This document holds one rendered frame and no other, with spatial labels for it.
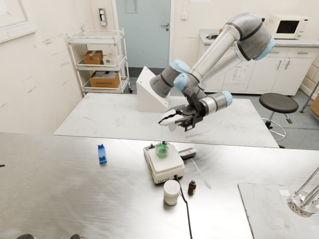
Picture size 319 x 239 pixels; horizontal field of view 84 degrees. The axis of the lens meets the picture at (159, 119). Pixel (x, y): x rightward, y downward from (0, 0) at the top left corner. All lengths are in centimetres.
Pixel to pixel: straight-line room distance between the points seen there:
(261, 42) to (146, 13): 266
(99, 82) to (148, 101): 190
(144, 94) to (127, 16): 254
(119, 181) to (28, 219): 33
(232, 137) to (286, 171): 28
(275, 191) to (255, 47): 63
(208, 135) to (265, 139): 29
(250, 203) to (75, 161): 76
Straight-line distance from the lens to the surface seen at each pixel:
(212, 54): 86
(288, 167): 101
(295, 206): 66
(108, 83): 289
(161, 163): 72
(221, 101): 79
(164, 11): 341
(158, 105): 111
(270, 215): 81
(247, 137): 107
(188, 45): 352
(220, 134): 103
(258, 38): 98
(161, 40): 349
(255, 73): 331
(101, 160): 87
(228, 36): 91
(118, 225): 72
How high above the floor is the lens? 155
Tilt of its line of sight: 37 degrees down
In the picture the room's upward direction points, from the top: straight up
